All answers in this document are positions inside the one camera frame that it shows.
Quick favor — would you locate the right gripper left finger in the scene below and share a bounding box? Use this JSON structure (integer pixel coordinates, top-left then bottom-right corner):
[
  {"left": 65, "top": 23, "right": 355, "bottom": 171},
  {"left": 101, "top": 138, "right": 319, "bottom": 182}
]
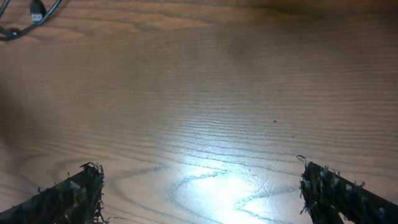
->
[{"left": 1, "top": 162, "right": 106, "bottom": 224}]

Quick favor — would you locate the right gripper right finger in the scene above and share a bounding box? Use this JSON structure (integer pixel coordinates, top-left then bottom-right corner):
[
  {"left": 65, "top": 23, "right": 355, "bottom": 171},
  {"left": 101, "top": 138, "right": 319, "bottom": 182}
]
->
[{"left": 297, "top": 155, "right": 397, "bottom": 224}]

